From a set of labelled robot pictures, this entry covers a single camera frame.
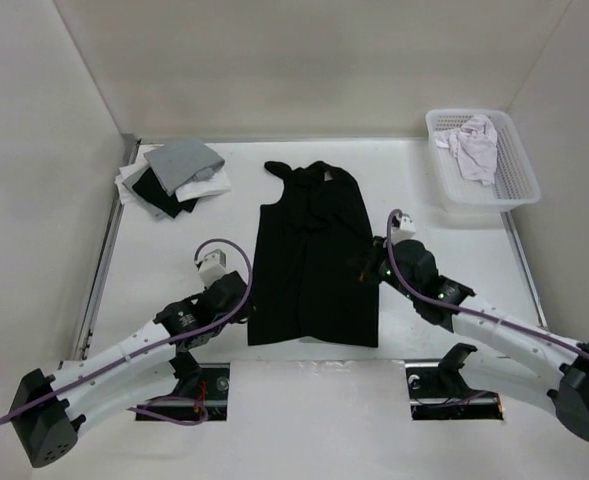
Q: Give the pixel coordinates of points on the crumpled white tank top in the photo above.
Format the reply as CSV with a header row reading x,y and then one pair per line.
x,y
474,146

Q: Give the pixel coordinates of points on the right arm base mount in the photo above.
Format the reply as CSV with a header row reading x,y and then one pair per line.
x,y
437,391

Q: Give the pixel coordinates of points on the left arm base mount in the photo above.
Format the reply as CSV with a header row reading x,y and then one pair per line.
x,y
200,395

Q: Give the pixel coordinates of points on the black tank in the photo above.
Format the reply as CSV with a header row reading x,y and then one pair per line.
x,y
306,269
149,189

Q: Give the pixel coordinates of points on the folded black tank top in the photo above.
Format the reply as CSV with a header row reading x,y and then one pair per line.
x,y
149,189

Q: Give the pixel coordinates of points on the metal table edge rail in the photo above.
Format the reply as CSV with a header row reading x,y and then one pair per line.
x,y
84,325

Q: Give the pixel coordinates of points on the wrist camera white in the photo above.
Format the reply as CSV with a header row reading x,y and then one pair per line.
x,y
212,267
402,228

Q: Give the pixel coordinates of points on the white plastic basket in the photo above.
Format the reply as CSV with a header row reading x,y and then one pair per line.
x,y
515,182

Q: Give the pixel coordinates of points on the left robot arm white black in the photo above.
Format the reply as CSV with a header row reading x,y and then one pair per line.
x,y
50,413

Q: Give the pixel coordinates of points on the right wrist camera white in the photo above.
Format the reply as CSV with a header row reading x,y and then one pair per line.
x,y
402,228

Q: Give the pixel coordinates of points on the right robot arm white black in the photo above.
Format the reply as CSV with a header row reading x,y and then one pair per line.
x,y
502,354

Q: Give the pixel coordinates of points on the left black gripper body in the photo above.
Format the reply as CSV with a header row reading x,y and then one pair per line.
x,y
245,316

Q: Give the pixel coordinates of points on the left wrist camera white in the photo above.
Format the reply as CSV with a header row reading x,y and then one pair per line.
x,y
212,267

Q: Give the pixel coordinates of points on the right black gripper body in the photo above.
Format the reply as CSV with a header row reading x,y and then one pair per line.
x,y
381,265

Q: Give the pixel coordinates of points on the folded white tank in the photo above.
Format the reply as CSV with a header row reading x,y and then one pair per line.
x,y
218,184
125,181

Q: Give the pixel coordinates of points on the bottom folded white tank top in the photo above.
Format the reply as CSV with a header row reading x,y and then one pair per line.
x,y
125,181

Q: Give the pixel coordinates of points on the folded grey tank top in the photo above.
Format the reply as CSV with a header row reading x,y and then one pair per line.
x,y
178,163

